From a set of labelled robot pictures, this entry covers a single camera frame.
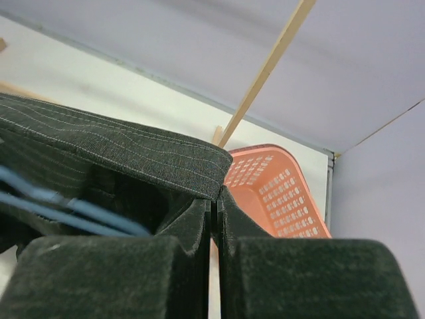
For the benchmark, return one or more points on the dark pinstriped shirt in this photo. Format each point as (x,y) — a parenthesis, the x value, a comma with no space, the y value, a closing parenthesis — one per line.
(152,176)

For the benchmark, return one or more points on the light blue wire hanger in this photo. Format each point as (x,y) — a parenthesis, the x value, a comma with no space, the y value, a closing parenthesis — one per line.
(73,212)

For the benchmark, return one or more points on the wooden clothes rack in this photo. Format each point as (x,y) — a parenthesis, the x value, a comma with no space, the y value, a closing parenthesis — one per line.
(221,135)

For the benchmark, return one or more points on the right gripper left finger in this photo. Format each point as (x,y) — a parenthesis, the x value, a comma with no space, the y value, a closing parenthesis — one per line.
(163,276)

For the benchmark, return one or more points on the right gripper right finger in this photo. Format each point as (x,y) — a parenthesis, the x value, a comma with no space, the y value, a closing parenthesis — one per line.
(266,277)

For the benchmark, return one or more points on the pink plastic basket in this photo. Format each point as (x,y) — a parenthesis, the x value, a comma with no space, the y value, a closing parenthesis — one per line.
(268,184)

